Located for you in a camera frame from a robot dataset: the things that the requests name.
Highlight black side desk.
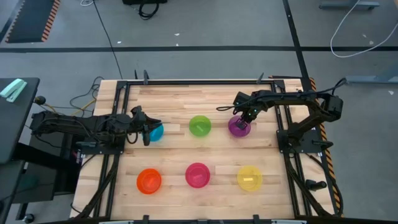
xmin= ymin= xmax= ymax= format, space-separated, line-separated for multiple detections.
xmin=0 ymin=77 xmax=40 ymax=166

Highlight black mat with striped edge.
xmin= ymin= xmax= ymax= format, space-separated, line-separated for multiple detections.
xmin=4 ymin=0 xmax=62 ymax=44

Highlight black cylindrical handle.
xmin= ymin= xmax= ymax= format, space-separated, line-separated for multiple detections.
xmin=305 ymin=179 xmax=328 ymax=192

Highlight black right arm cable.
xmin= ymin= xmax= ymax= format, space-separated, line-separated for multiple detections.
xmin=216 ymin=104 xmax=242 ymax=112

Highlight black cable bundle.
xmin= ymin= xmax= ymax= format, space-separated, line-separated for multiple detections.
xmin=284 ymin=152 xmax=345 ymax=218
xmin=74 ymin=154 xmax=121 ymax=220

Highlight mint green stapler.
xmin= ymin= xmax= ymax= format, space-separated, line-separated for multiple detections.
xmin=0 ymin=78 xmax=28 ymax=103

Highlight green plastic bowl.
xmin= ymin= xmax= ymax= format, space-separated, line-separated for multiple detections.
xmin=188 ymin=114 xmax=213 ymax=138

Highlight yellow plastic bowl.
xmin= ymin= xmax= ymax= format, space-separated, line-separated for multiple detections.
xmin=236 ymin=165 xmax=264 ymax=192

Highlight long black floor cable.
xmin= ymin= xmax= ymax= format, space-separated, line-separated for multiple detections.
xmin=91 ymin=0 xmax=124 ymax=80

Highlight blue plastic bowl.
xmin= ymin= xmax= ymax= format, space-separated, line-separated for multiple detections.
xmin=149 ymin=123 xmax=165 ymax=142

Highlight orange plastic bowl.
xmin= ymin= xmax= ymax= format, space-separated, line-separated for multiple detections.
xmin=136 ymin=168 xmax=162 ymax=195

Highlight long white cable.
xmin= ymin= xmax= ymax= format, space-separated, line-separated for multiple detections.
xmin=330 ymin=0 xmax=398 ymax=58

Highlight coiled black cable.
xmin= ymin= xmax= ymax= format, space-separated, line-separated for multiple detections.
xmin=138 ymin=2 xmax=160 ymax=21

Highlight yellow cable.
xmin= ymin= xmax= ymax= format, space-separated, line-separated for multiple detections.
xmin=43 ymin=98 xmax=97 ymax=118

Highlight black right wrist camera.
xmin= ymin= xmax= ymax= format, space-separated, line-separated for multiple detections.
xmin=233 ymin=91 xmax=251 ymax=108

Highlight tangled black cables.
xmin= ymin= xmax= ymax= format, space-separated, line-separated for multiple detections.
xmin=68 ymin=76 xmax=105 ymax=125

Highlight orange black hazard strip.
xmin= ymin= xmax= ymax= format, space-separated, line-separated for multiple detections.
xmin=309 ymin=77 xmax=345 ymax=218

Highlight black box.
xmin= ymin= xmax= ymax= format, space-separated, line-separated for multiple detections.
xmin=122 ymin=0 xmax=168 ymax=5

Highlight black metal table frame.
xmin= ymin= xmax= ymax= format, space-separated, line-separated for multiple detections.
xmin=93 ymin=79 xmax=312 ymax=224

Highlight pink plastic bowl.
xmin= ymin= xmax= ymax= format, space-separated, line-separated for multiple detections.
xmin=185 ymin=162 xmax=211 ymax=189

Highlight black computer case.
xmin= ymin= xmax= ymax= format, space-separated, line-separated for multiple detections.
xmin=29 ymin=133 xmax=84 ymax=194

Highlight purple plastic bowl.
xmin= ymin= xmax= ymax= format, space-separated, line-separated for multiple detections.
xmin=228 ymin=115 xmax=252 ymax=138

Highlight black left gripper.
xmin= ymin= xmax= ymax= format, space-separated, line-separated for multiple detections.
xmin=126 ymin=112 xmax=163 ymax=147

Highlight grey desk foot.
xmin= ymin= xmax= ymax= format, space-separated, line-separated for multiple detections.
xmin=345 ymin=73 xmax=398 ymax=85
xmin=319 ymin=0 xmax=381 ymax=10

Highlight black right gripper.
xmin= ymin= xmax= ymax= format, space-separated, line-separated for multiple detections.
xmin=235 ymin=99 xmax=264 ymax=131

